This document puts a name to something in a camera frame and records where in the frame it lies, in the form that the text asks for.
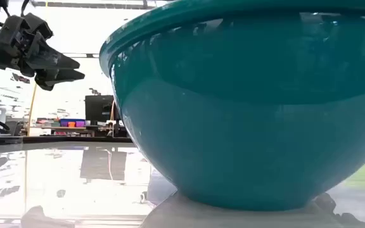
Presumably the teal glossy bowl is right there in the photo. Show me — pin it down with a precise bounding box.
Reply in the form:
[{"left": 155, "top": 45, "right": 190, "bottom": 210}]
[{"left": 99, "top": 0, "right": 365, "bottom": 212}]

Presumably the black computer monitor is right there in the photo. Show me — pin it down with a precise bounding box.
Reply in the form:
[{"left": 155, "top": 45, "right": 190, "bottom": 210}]
[{"left": 84, "top": 94, "right": 120, "bottom": 126}]

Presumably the blue storage bin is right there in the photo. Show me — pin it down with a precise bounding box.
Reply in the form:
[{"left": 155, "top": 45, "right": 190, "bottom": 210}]
[{"left": 60, "top": 118, "right": 86, "bottom": 128}]

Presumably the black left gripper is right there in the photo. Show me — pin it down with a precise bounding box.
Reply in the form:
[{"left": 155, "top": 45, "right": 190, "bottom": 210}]
[{"left": 0, "top": 12, "right": 86, "bottom": 92}]

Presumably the grey office chair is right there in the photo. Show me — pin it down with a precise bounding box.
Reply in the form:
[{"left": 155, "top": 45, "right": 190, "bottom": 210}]
[{"left": 4, "top": 121, "right": 24, "bottom": 137}]

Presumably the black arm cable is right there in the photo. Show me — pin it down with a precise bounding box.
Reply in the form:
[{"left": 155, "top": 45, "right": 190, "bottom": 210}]
[{"left": 20, "top": 0, "right": 32, "bottom": 17}]

